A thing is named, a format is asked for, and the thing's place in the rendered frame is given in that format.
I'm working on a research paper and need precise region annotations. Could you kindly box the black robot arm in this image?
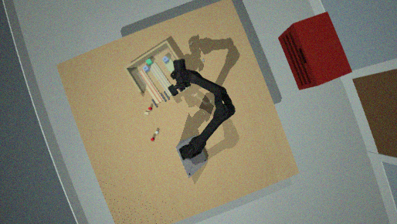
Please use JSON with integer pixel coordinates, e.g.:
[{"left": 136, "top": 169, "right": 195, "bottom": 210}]
[{"left": 170, "top": 59, "right": 236, "bottom": 160}]

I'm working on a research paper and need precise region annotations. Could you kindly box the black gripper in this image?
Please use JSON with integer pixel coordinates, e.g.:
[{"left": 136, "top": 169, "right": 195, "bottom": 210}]
[{"left": 168, "top": 82, "right": 191, "bottom": 96}]

